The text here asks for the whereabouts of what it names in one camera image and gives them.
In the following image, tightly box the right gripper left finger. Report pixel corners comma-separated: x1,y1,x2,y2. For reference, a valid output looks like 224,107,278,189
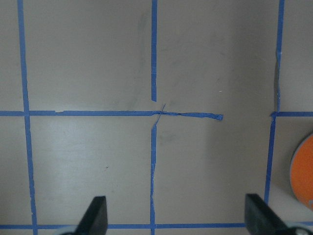
57,196,108,235

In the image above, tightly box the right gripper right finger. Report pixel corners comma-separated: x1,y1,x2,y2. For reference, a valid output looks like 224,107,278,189
245,193,313,235

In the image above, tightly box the orange can with silver lid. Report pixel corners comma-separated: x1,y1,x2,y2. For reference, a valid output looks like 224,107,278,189
290,134,313,210

